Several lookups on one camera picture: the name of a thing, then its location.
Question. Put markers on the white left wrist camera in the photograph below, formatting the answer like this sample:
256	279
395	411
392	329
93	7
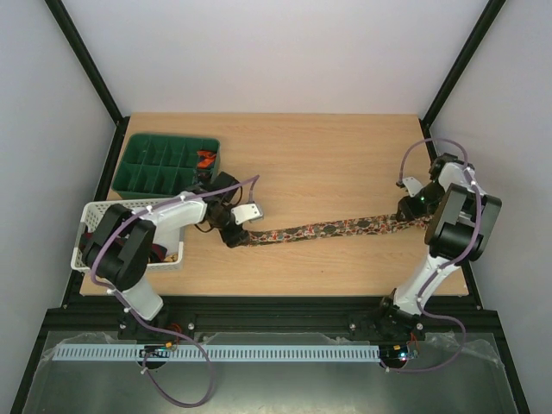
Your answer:
247	213

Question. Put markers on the paisley patterned necktie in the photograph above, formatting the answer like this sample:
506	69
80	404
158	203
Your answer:
371	225

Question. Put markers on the green compartment organizer tray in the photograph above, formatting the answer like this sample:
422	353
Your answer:
160	166

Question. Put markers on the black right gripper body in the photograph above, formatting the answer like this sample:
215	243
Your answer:
405	209

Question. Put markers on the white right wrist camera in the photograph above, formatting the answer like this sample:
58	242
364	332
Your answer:
411	185

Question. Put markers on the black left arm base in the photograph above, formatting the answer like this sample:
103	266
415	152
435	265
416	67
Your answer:
165	327

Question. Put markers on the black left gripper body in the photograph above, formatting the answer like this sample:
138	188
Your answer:
228	236

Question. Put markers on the black aluminium frame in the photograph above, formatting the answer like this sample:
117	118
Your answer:
327	315

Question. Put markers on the orange rolled tie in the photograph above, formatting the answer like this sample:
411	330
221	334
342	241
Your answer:
206	159

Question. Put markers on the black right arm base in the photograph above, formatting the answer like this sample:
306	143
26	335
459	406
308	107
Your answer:
384	322

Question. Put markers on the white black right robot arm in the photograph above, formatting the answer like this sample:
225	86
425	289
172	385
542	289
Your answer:
461	219

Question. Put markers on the dark blue rolled tie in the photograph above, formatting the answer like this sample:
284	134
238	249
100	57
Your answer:
202	175

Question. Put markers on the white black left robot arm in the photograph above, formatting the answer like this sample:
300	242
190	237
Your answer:
118	250

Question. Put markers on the light blue slotted cable duct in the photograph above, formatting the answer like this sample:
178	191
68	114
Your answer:
218	353

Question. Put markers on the white perforated plastic basket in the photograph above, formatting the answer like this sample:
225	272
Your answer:
93	213

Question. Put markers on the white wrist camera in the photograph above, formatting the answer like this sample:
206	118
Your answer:
411	185
247	213

